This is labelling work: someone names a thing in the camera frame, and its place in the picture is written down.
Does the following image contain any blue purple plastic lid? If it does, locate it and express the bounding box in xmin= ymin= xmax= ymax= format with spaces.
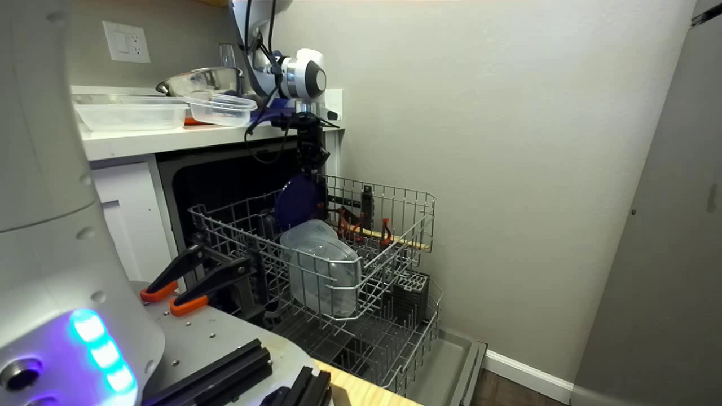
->
xmin=273 ymin=174 xmax=324 ymax=231

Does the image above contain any upper dishwasher rack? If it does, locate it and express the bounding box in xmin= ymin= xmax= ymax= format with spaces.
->
xmin=190 ymin=177 xmax=435 ymax=322

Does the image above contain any wooden handled utensil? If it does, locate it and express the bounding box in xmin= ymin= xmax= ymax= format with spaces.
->
xmin=337 ymin=210 xmax=426 ymax=250

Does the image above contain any steel mixing bowl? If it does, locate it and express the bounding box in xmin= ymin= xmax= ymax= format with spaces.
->
xmin=155 ymin=65 xmax=239 ymax=97

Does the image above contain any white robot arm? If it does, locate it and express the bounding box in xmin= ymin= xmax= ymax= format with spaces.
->
xmin=229 ymin=0 xmax=328 ymax=174

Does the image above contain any open dishwasher door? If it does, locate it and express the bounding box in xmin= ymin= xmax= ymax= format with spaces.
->
xmin=317 ymin=329 xmax=487 ymax=406

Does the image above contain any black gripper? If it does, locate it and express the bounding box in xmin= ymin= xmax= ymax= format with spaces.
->
xmin=288 ymin=114 xmax=330 ymax=171

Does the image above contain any clear container with red lid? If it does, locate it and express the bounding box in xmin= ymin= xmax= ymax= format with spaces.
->
xmin=190 ymin=94 xmax=258 ymax=126

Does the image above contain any clear rectangular plastic container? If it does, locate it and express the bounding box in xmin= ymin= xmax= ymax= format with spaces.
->
xmin=75 ymin=99 xmax=187 ymax=134

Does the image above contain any dishwasher rack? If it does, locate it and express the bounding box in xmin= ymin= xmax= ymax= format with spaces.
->
xmin=190 ymin=177 xmax=435 ymax=322
xmin=262 ymin=300 xmax=439 ymax=398

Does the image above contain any black cutlery basket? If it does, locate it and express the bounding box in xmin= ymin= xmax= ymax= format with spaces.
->
xmin=392 ymin=273 xmax=429 ymax=327

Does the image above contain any white lower cabinet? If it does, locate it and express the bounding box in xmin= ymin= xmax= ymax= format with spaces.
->
xmin=92 ymin=159 xmax=176 ymax=283

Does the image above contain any lower dishwasher rack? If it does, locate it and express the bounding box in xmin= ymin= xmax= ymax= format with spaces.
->
xmin=262 ymin=300 xmax=439 ymax=398

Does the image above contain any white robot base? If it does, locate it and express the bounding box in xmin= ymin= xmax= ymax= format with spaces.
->
xmin=0 ymin=0 xmax=164 ymax=406

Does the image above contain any black aluminium rail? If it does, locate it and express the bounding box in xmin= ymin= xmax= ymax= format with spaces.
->
xmin=143 ymin=338 xmax=273 ymax=406

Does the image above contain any white wall outlet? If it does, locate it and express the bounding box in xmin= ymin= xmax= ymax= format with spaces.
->
xmin=102 ymin=20 xmax=151 ymax=64

